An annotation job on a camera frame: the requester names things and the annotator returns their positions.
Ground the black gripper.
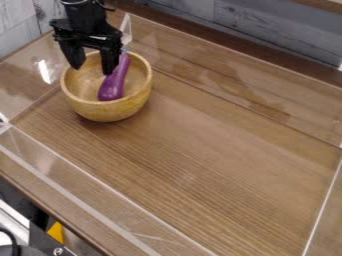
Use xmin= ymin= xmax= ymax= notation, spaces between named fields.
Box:
xmin=49 ymin=0 xmax=123 ymax=75

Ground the purple toy eggplant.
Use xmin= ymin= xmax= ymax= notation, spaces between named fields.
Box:
xmin=98 ymin=52 xmax=131 ymax=101

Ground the brown wooden bowl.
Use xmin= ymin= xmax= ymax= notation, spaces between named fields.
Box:
xmin=60 ymin=51 xmax=152 ymax=122

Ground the yellow black device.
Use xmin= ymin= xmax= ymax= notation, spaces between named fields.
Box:
xmin=25 ymin=219 xmax=81 ymax=256

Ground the clear acrylic corner bracket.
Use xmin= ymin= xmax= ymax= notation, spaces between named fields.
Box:
xmin=106 ymin=14 xmax=132 ymax=50

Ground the clear acrylic tray wall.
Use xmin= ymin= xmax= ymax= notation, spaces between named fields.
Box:
xmin=0 ymin=120 xmax=216 ymax=256

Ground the black cable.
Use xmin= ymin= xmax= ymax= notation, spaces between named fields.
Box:
xmin=0 ymin=226 xmax=23 ymax=256

